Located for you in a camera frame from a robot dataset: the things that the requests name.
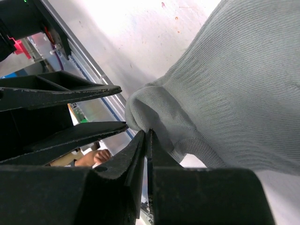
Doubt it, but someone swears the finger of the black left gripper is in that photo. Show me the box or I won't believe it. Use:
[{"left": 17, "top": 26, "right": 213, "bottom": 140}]
[
  {"left": 0, "top": 121, "right": 128, "bottom": 165},
  {"left": 0, "top": 71, "right": 122, "bottom": 112}
]

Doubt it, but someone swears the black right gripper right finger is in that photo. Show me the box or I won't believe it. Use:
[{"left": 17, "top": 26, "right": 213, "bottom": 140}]
[{"left": 146, "top": 130, "right": 275, "bottom": 225}]

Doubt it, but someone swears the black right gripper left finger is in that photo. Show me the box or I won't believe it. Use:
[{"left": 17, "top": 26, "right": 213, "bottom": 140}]
[{"left": 0, "top": 131, "right": 145, "bottom": 225}]

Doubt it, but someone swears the grey sock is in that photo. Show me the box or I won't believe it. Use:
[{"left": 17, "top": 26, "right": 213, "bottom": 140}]
[{"left": 125, "top": 0, "right": 300, "bottom": 175}]

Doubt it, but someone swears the person hand in background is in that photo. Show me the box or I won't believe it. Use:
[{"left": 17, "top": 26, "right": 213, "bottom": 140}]
[{"left": 75, "top": 149, "right": 112, "bottom": 167}]

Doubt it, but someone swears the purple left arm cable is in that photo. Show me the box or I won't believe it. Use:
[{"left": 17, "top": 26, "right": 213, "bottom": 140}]
[{"left": 53, "top": 48, "right": 65, "bottom": 71}]

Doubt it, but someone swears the aluminium table frame rail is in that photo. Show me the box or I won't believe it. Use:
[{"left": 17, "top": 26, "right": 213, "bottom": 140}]
[{"left": 39, "top": 0, "right": 155, "bottom": 225}]

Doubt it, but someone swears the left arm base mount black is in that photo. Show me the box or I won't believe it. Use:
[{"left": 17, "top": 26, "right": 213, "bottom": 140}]
[{"left": 0, "top": 0, "right": 71, "bottom": 61}]

